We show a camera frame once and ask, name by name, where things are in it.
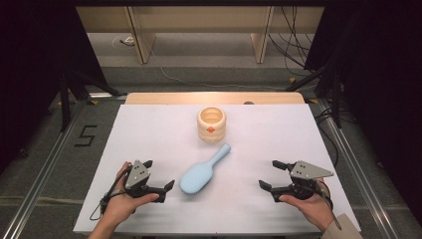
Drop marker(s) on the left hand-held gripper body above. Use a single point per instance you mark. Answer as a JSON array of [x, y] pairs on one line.
[[136, 175]]

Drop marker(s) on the cream ribbed cup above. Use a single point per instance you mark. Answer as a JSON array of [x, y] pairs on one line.
[[211, 132]]

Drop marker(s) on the person's left hand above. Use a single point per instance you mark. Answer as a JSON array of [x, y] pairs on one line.
[[121, 207]]

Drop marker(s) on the aluminium floor rail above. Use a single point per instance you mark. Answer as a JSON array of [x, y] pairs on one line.
[[36, 192], [361, 176]]

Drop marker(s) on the floor outlet with plug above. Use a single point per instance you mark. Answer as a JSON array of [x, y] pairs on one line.
[[127, 41]]

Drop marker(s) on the yellow tape piece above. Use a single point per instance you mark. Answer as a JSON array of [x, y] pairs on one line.
[[292, 79], [94, 102], [313, 100]]

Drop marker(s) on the white table cover board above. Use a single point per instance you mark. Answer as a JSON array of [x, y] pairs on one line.
[[249, 205]]

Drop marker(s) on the person's right hand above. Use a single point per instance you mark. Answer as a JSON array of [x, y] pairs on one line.
[[315, 210]]

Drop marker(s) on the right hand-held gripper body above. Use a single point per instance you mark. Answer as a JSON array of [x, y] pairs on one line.
[[307, 172]]

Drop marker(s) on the black curtain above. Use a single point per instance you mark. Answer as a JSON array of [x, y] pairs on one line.
[[33, 66], [381, 83]]

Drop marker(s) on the light blue hairbrush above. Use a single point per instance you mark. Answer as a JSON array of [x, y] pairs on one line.
[[199, 176]]

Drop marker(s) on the black metal stand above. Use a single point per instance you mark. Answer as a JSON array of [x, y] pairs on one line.
[[66, 96], [335, 99]]

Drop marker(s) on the wooden table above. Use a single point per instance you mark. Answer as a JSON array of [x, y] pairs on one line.
[[185, 98]]

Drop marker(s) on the light wooden desk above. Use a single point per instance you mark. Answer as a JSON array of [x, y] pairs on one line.
[[199, 19]]

